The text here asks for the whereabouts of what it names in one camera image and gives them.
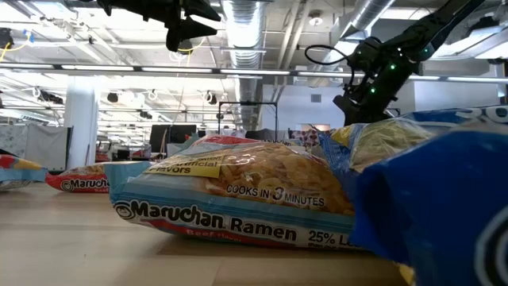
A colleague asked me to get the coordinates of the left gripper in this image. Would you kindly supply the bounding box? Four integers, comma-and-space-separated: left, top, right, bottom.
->
118, 0, 222, 40

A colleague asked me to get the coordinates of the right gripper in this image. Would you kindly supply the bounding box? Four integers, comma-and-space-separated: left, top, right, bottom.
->
333, 38, 423, 127

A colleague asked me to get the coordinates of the light blue Maruchan ramen pack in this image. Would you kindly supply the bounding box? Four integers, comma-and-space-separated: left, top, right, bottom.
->
0, 153, 49, 192
260, 137, 297, 147
103, 133, 358, 252

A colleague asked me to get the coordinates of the red Maruchan ramen pack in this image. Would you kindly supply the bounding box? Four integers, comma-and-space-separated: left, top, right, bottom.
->
44, 161, 111, 195

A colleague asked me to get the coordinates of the long ceiling light bar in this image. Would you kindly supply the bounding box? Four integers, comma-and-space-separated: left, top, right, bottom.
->
0, 61, 508, 83

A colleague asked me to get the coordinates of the dark monitor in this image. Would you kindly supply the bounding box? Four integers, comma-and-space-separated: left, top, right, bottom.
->
149, 124, 198, 154

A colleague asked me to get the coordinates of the clear plastic bin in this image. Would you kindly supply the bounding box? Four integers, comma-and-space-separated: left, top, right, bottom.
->
165, 141, 187, 158

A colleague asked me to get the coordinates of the white column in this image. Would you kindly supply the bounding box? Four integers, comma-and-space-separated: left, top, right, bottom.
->
63, 77, 99, 171

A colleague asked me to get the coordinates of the white partition curtain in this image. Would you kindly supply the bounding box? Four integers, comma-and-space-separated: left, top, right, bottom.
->
0, 123, 73, 172

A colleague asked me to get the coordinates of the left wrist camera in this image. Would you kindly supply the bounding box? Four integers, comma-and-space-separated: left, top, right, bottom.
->
164, 20, 187, 53

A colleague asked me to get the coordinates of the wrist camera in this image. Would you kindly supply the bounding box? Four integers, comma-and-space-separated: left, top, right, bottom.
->
164, 20, 187, 53
348, 36, 380, 73

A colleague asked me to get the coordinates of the silver air duct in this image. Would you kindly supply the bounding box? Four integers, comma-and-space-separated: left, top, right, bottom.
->
221, 0, 267, 132
315, 0, 398, 87

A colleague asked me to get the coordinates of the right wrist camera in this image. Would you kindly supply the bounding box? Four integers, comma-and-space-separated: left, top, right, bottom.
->
348, 36, 380, 73

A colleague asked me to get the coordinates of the black camera cable loop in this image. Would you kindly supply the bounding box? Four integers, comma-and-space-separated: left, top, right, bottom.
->
304, 44, 355, 68

